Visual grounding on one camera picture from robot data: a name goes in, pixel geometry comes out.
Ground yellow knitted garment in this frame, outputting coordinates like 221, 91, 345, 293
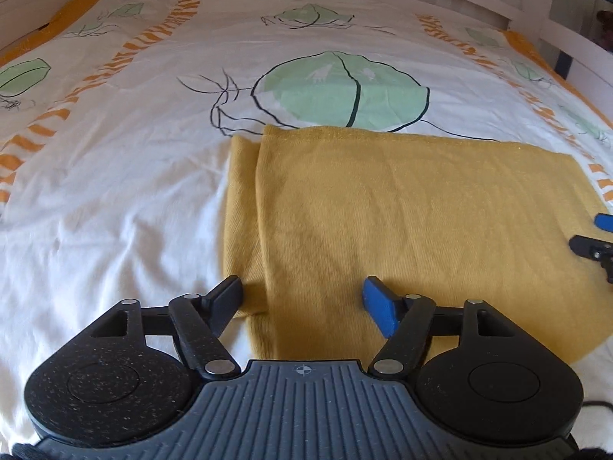
223, 127, 612, 362

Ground white leaf-print duvet cover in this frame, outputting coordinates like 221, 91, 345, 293
1, 0, 612, 449

